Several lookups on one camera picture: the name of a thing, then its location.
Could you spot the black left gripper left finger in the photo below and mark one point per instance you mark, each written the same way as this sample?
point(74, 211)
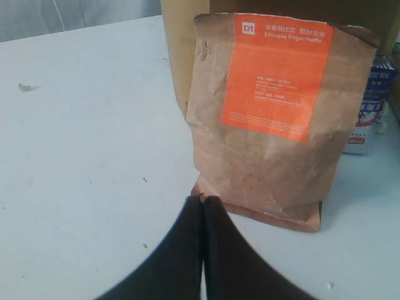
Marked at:
point(174, 268)

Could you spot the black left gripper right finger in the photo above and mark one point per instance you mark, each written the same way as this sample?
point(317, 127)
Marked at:
point(233, 269)

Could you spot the brown paper shopping bag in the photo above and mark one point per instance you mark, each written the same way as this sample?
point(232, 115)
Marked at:
point(380, 17)

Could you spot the kraft coffee pouch orange label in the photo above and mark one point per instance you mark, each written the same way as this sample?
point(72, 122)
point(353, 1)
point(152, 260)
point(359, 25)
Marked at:
point(272, 104)

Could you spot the small grey paper scrap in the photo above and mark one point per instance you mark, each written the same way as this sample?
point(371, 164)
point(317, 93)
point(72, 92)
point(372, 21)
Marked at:
point(27, 88)

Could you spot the small blue white milk carton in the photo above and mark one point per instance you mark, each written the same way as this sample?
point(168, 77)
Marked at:
point(379, 85)

